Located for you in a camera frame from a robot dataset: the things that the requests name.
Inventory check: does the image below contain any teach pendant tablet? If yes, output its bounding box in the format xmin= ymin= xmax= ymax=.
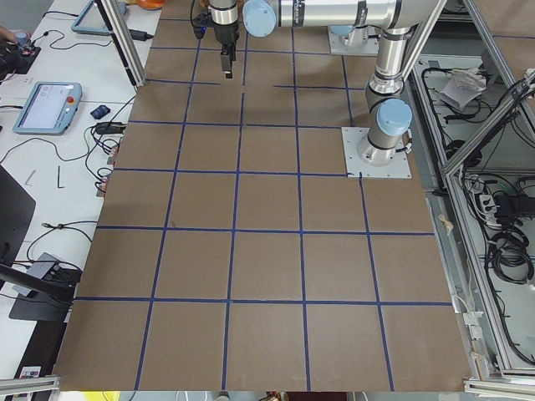
xmin=71 ymin=1 xmax=110 ymax=36
xmin=13 ymin=82 xmax=83 ymax=135

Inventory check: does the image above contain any dark blue small pouch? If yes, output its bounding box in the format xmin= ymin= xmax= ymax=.
xmin=90 ymin=104 xmax=110 ymax=119

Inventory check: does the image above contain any black monitor stand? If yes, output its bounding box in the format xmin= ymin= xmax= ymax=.
xmin=1 ymin=169 xmax=81 ymax=322

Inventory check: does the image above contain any teach pendant tablet far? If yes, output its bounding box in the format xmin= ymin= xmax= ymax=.
xmin=71 ymin=1 xmax=110 ymax=36

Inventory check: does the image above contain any black allen key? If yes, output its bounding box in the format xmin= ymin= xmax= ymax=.
xmin=56 ymin=165 xmax=65 ymax=189

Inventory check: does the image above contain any grey usb hub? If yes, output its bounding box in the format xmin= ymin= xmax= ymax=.
xmin=26 ymin=252 xmax=61 ymax=281

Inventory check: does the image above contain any white power strip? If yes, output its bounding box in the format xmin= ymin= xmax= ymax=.
xmin=476 ymin=193 xmax=498 ymax=220

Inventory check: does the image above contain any teach pendant tablet near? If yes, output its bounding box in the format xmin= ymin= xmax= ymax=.
xmin=13 ymin=82 xmax=83 ymax=135

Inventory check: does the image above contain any aluminium frame post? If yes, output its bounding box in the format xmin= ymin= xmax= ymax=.
xmin=95 ymin=0 xmax=146 ymax=88

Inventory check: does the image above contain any orange object on desk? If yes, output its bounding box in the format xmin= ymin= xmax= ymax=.
xmin=136 ymin=0 xmax=165 ymax=11

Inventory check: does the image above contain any silver allen key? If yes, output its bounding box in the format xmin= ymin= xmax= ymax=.
xmin=24 ymin=170 xmax=36 ymax=185

